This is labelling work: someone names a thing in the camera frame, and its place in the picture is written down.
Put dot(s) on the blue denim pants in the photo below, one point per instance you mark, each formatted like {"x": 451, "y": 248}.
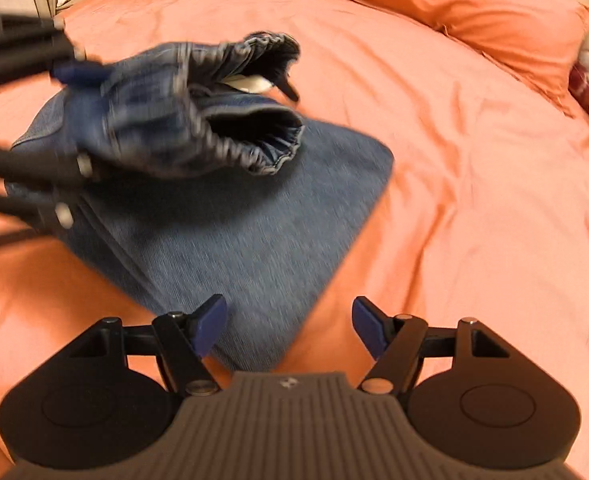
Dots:
{"x": 224, "y": 240}

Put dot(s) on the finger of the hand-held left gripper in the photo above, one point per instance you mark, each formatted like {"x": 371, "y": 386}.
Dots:
{"x": 79, "y": 72}
{"x": 34, "y": 167}

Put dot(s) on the orange embroidered pillow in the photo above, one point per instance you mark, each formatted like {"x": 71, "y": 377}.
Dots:
{"x": 474, "y": 15}

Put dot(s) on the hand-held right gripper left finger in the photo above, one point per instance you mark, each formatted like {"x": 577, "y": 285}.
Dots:
{"x": 212, "y": 322}

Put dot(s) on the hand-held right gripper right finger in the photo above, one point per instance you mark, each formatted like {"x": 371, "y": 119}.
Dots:
{"x": 369, "y": 325}

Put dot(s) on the bed with orange sheet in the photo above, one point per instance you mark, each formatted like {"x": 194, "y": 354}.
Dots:
{"x": 474, "y": 235}

